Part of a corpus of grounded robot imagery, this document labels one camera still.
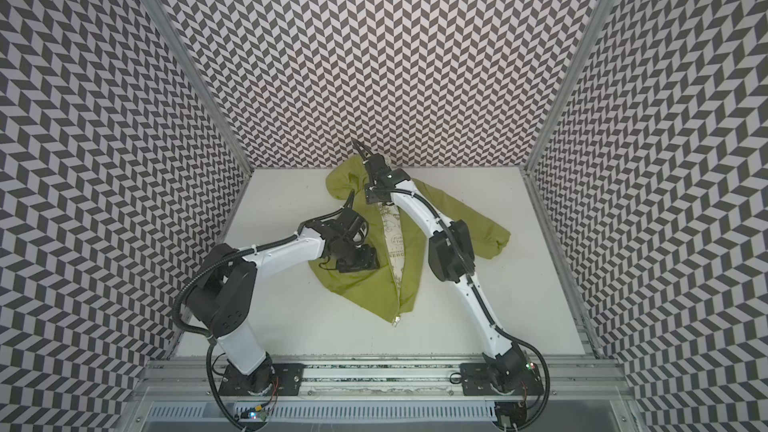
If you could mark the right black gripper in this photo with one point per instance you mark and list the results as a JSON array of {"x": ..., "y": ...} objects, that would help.
[{"x": 372, "y": 162}]

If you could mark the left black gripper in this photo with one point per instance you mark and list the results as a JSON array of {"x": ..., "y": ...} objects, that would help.
[{"x": 367, "y": 258}]

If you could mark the lime green zip jacket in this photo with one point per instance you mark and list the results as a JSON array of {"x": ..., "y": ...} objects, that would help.
[{"x": 391, "y": 289}]

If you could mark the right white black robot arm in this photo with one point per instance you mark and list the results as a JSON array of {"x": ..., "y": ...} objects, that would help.
[{"x": 513, "y": 365}]

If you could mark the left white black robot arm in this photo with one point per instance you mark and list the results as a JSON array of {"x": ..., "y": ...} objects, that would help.
[{"x": 216, "y": 302}]

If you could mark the small green circuit board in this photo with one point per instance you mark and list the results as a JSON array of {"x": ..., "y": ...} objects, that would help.
[{"x": 257, "y": 413}]

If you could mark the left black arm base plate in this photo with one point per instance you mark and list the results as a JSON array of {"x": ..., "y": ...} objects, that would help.
[{"x": 281, "y": 379}]

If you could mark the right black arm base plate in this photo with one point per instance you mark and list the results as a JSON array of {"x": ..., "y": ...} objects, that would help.
[{"x": 481, "y": 379}]

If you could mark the aluminium front mounting rail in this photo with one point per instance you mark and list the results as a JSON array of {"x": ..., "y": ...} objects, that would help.
[{"x": 572, "y": 377}]

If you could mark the left aluminium corner post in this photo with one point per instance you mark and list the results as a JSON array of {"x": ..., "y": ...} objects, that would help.
[{"x": 172, "y": 38}]

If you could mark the aluminium corner post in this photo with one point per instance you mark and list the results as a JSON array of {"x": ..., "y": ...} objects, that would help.
[
  {"x": 592, "y": 31},
  {"x": 172, "y": 38}
]

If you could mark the right aluminium corner post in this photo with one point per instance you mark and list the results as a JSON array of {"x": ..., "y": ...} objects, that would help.
[{"x": 592, "y": 31}]

